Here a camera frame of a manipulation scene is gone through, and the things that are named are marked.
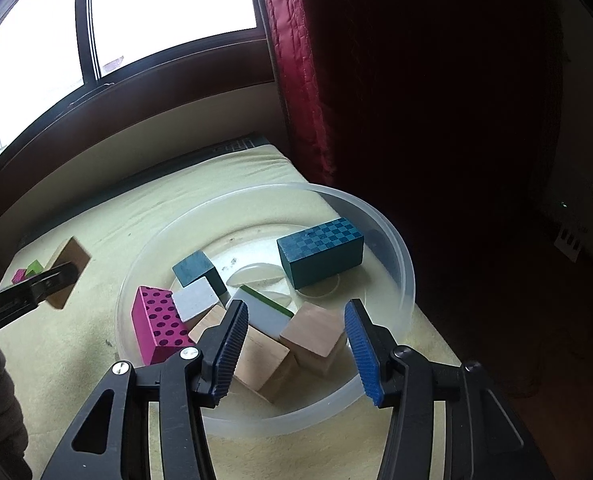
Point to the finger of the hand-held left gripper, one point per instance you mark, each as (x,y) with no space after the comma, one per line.
(56,277)

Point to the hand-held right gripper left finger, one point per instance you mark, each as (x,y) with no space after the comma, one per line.
(231,345)

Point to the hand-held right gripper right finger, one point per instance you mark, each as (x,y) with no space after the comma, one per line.
(361,355)

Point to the long natural wooden block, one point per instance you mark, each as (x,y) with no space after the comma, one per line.
(74,252)

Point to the white block with green edge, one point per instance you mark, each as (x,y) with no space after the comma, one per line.
(271,322)

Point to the natural wooden cube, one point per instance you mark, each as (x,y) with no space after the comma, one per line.
(311,340)

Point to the white wooden block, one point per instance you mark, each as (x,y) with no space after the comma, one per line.
(196,300)

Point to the magenta dotted wooden block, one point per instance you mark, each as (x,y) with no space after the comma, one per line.
(19,276)
(159,320)

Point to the teal wooden cube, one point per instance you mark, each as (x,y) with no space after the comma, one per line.
(194,266)

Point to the clear plastic bowl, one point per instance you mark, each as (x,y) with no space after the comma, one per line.
(386,270)

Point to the teal checkered wooden block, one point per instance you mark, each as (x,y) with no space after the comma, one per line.
(321,250)

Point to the green wooden block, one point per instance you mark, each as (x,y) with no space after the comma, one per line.
(35,267)

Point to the white striped object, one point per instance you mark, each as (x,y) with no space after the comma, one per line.
(570,242)

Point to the red quilted curtain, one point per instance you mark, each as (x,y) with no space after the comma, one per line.
(296,60)

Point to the wooden framed window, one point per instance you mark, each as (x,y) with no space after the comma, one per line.
(176,0)

